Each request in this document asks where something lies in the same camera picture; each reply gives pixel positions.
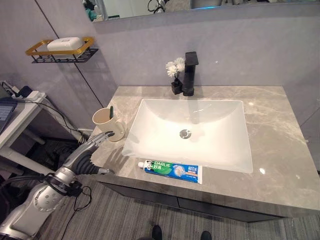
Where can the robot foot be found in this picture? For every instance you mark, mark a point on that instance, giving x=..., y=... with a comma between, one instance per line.
x=206, y=235
x=157, y=232

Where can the black power adapter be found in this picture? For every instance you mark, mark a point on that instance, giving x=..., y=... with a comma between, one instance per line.
x=25, y=91

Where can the wall mirror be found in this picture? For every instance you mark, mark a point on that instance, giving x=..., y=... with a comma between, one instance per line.
x=175, y=7

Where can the white rectangular sink basin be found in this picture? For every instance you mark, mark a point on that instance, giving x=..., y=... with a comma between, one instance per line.
x=190, y=132

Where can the black square faucet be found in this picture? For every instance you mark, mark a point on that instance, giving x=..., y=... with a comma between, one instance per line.
x=189, y=75

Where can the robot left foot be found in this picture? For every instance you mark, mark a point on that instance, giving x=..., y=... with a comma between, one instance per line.
x=157, y=232

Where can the blue green toothpaste tube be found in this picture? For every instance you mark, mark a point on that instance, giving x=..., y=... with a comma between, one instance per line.
x=172, y=171

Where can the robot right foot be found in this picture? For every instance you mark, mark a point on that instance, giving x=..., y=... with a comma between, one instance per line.
x=206, y=235

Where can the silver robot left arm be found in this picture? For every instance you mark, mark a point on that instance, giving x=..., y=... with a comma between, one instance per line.
x=30, y=202

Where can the dark vanity cabinet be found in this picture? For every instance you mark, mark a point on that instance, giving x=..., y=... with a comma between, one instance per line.
x=190, y=202

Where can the cream plastic cup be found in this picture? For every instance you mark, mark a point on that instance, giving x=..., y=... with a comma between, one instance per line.
x=110, y=125

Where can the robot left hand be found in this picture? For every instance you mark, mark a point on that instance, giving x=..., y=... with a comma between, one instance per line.
x=82, y=156

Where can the blue laptop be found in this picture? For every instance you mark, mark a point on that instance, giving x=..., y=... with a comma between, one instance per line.
x=6, y=112

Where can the chrome sink drain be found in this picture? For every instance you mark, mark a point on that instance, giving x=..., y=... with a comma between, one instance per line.
x=185, y=133

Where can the small black vase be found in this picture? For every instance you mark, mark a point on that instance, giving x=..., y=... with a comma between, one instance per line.
x=176, y=86

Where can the gold and black wall shelf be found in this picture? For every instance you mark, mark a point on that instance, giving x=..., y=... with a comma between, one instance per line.
x=62, y=53

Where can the white artificial flowers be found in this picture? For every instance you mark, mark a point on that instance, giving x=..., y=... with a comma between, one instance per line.
x=175, y=66

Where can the white soap box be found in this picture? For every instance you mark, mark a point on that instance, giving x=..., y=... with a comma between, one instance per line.
x=63, y=44

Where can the white side table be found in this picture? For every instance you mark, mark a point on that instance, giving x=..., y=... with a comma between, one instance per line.
x=22, y=120

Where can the green toothbrush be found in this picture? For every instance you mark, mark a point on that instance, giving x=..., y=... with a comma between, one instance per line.
x=111, y=111

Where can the white power strip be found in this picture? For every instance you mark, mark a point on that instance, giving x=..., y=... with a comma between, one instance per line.
x=22, y=93

